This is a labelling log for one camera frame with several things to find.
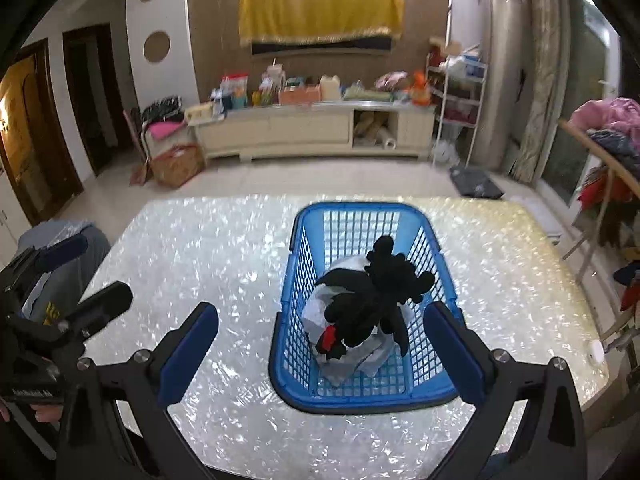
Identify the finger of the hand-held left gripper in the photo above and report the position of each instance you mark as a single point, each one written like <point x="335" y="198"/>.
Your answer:
<point x="102" y="300"/>
<point x="62" y="253"/>

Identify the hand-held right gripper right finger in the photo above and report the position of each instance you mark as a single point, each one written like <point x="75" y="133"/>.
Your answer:
<point x="457" y="355"/>

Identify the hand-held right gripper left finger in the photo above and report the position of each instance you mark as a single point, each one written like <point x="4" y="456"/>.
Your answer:
<point x="187" y="355"/>

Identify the black plush toy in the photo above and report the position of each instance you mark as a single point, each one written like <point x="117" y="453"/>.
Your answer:
<point x="365" y="305"/>

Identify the grey towel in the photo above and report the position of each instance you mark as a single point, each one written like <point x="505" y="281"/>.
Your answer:
<point x="312" y="310"/>

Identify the blue plastic basket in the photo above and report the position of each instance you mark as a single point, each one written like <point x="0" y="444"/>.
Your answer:
<point x="360" y="208"/>

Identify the person's left hand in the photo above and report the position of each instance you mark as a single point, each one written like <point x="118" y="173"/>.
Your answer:
<point x="47" y="416"/>

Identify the grey-blue chair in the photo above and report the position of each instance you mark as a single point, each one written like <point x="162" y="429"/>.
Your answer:
<point x="60" y="285"/>

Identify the brown wooden door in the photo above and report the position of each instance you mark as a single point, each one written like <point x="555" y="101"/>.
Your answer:
<point x="30" y="150"/>

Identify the white round disc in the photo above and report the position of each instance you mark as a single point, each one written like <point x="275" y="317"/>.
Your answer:
<point x="596" y="351"/>

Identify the cardboard box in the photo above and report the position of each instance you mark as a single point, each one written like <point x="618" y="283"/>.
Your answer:
<point x="175" y="165"/>

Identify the dark wooden door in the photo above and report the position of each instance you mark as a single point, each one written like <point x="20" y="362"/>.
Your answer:
<point x="95" y="100"/>

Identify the pink cloth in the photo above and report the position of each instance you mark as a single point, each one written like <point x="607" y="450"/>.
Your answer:
<point x="164" y="131"/>

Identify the dark floor mat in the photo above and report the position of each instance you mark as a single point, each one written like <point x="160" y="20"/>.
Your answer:
<point x="475" y="182"/>

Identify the black patterned bag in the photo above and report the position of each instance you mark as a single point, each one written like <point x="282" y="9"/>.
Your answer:
<point x="161" y="108"/>

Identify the white plastic bag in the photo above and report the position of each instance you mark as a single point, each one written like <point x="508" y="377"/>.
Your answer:
<point x="446" y="153"/>

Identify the paper towel roll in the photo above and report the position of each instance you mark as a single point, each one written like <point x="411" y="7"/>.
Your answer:
<point x="387" y="141"/>

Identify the red and white box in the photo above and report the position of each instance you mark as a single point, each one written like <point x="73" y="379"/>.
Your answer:
<point x="235" y="90"/>

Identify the cream television cabinet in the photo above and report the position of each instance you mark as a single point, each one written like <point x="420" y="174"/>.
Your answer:
<point x="280" y="132"/>

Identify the wooden clothes rack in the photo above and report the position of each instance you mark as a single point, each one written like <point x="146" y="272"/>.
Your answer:
<point x="612" y="165"/>

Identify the white metal rack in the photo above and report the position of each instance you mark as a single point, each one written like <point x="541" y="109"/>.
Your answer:
<point x="457" y="102"/>

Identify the orange bag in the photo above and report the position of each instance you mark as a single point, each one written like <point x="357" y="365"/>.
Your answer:
<point x="419" y="89"/>

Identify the green folded cloth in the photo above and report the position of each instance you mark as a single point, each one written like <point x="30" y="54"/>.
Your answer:
<point x="367" y="94"/>

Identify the pink patterned bag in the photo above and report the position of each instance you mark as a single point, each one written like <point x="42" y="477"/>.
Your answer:
<point x="391" y="80"/>

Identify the patterned curtain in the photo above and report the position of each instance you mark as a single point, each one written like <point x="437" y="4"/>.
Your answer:
<point x="542" y="85"/>

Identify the orange box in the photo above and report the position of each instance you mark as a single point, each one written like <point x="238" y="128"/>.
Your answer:
<point x="300" y="95"/>

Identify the pink jacket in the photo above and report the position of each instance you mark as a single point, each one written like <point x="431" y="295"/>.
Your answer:
<point x="607" y="114"/>

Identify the white standing air conditioner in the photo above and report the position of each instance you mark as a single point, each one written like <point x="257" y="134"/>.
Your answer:
<point x="500" y="70"/>

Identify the white plastic jug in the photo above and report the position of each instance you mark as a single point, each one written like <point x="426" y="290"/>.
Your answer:
<point x="330" y="87"/>

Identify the yellow cloth covered television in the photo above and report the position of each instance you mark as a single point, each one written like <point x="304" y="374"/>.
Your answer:
<point x="320" y="10"/>

